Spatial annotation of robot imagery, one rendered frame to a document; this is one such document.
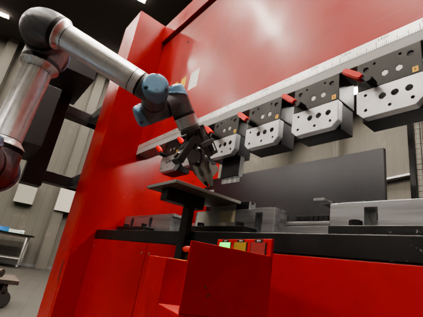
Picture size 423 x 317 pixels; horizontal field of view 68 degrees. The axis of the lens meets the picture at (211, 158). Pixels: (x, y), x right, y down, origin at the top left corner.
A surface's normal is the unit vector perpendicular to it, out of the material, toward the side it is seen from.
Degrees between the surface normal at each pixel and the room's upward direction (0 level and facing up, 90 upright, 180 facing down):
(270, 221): 90
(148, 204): 90
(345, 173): 90
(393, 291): 90
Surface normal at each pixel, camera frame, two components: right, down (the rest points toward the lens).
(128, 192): 0.62, -0.17
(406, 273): -0.77, -0.33
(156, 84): 0.25, -0.29
